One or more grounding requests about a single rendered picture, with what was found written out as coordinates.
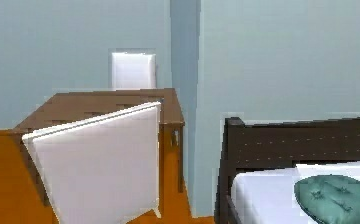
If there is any dark brown bed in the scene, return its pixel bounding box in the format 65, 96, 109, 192
214, 116, 360, 224

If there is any white chair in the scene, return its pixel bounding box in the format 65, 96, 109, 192
111, 51, 157, 90
21, 101, 163, 224

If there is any brown wooden table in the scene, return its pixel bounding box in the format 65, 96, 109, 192
13, 87, 186, 208

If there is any green round cushion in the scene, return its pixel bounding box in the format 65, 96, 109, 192
293, 174, 360, 224

